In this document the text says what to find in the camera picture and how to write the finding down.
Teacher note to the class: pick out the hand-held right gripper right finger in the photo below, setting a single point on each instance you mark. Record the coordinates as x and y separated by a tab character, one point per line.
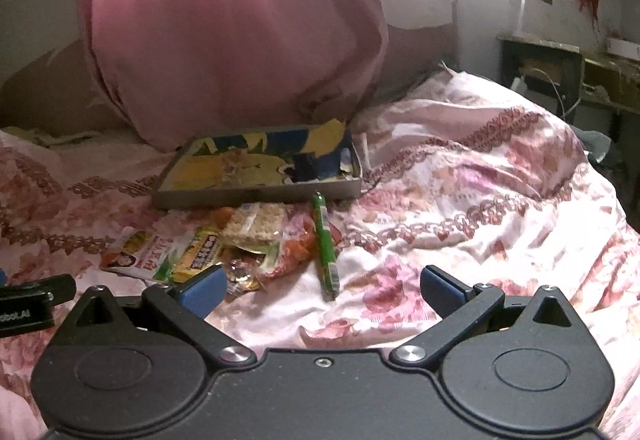
436	286

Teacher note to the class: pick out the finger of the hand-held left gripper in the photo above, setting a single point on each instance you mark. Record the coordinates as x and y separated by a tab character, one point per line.
45	287

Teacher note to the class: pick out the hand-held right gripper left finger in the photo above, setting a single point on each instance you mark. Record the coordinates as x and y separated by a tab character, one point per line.
206	291

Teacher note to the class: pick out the yellow green snack packet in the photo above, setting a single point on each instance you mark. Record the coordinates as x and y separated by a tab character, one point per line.
197	252

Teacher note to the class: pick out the clear yellowish cracker packet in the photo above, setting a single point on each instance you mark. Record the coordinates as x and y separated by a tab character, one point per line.
257	257

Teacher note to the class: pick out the white snack packet with portrait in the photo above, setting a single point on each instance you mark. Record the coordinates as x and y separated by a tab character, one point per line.
135	257

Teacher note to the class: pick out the rice cracker packet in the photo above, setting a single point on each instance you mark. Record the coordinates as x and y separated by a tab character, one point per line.
252	225

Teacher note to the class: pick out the red snack packet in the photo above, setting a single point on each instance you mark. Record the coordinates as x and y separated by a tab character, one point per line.
295	250

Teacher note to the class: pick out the green stick snack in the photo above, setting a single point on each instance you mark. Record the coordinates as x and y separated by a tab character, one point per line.
326	245

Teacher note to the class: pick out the shallow printed cardboard box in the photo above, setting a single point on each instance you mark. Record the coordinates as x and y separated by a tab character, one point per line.
260	169

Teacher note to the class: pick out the pink floral blanket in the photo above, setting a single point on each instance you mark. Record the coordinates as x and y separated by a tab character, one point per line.
480	180

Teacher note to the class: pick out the dark wooden desk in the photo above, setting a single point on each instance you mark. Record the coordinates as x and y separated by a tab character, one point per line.
545	64

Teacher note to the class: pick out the pink hanging cloth bundle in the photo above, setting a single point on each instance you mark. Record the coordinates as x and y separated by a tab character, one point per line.
230	29

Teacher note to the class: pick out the white box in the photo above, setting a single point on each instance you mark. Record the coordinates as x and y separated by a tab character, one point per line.
624	45

